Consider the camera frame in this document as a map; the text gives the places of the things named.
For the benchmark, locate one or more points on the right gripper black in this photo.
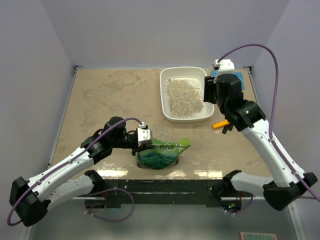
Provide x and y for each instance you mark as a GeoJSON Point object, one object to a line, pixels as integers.
{"type": "Point", "coordinates": [210, 86]}

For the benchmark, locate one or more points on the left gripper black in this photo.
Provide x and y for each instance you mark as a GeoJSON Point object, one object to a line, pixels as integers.
{"type": "Point", "coordinates": [141, 147]}

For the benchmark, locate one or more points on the green litter bag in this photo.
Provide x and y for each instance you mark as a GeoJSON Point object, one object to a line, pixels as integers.
{"type": "Point", "coordinates": [163, 155]}

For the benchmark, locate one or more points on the orange plastic scoop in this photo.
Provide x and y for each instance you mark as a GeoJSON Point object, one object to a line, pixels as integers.
{"type": "Point", "coordinates": [220, 124]}

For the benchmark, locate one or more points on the white litter box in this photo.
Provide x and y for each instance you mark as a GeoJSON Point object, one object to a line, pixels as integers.
{"type": "Point", "coordinates": [184, 72]}

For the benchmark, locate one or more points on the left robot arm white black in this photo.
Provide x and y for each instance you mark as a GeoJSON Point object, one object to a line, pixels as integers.
{"type": "Point", "coordinates": [32, 198]}

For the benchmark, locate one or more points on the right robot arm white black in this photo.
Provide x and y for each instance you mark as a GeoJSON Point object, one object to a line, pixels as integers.
{"type": "Point", "coordinates": [288, 181]}

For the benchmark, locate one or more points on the cat litter granules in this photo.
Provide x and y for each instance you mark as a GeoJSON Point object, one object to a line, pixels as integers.
{"type": "Point", "coordinates": [185, 98]}

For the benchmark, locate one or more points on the blue studded plate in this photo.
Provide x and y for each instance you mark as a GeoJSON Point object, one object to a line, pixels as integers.
{"type": "Point", "coordinates": [238, 74]}

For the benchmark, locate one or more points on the black clip on table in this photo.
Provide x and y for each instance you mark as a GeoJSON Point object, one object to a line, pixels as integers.
{"type": "Point", "coordinates": [226, 128]}

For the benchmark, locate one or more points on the pink green card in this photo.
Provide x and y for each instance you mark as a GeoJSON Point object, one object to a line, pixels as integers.
{"type": "Point", "coordinates": [257, 236]}

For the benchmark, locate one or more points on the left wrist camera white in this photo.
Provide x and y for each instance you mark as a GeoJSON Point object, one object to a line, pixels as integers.
{"type": "Point", "coordinates": [144, 134]}

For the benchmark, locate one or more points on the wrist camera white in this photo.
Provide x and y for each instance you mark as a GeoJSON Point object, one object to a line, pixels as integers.
{"type": "Point", "coordinates": [144, 134]}
{"type": "Point", "coordinates": [224, 66]}

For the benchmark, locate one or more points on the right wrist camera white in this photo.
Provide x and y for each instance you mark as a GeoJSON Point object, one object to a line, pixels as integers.
{"type": "Point", "coordinates": [224, 66]}

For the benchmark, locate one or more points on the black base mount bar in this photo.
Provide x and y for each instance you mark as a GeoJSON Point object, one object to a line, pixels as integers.
{"type": "Point", "coordinates": [114, 193]}

